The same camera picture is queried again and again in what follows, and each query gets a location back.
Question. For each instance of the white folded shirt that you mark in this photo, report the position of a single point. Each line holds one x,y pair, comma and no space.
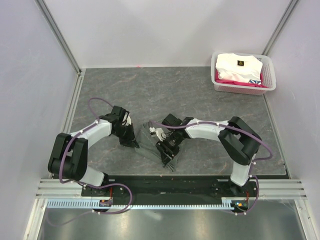
239,68

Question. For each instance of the white plastic basket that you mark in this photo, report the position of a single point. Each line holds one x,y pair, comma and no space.
267,73

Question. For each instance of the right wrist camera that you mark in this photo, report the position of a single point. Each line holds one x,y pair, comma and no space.
158,132

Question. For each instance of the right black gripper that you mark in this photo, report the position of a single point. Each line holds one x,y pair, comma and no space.
163,146

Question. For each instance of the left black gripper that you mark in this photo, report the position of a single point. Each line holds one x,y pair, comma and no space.
130,141

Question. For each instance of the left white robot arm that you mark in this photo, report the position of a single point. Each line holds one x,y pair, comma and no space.
69,156

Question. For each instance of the pink folded cloth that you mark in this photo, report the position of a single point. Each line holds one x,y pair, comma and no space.
235,82

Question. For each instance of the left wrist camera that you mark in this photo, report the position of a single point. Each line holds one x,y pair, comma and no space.
126,119

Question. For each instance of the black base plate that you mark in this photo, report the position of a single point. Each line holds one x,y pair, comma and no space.
183,189

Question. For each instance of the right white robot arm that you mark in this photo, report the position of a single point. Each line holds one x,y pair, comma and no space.
238,139

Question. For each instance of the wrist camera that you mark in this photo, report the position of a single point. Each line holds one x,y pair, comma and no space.
126,119
158,132

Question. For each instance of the light blue cable duct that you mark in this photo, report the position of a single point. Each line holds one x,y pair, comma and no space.
99,204

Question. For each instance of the grey cloth napkin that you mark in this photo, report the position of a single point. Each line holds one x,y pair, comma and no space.
147,146

